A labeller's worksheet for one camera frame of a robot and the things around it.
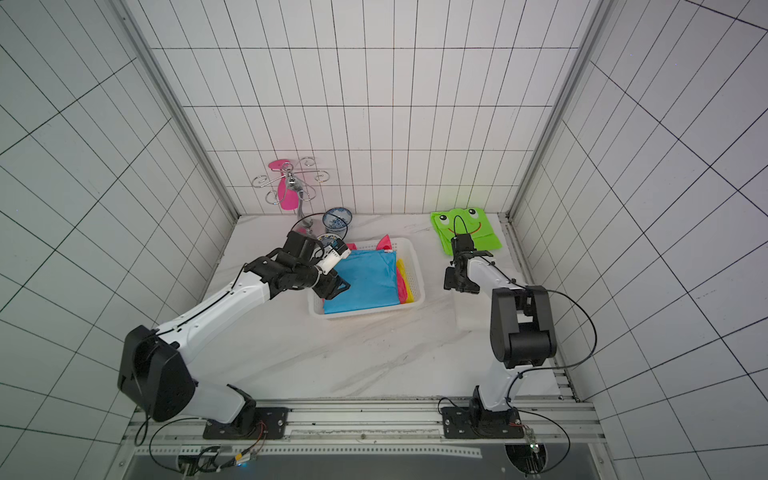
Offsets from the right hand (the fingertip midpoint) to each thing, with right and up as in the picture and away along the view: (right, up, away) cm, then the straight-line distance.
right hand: (449, 281), depth 96 cm
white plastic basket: (-15, +11, +3) cm, 19 cm away
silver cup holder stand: (-51, +32, -4) cm, 60 cm away
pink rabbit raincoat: (-21, +12, +1) cm, 24 cm away
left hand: (-35, +1, -14) cm, 38 cm away
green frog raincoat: (+3, +20, +20) cm, 29 cm away
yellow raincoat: (-16, +5, +2) cm, 17 cm away
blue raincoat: (-25, +1, -3) cm, 25 cm away
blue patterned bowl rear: (-41, +22, +21) cm, 52 cm away
